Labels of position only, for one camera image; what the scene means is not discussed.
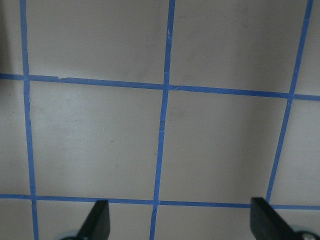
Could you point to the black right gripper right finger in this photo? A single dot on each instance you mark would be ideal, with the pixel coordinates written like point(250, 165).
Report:
point(267, 224)

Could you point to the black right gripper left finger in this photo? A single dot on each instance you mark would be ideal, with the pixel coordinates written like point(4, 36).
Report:
point(97, 224)

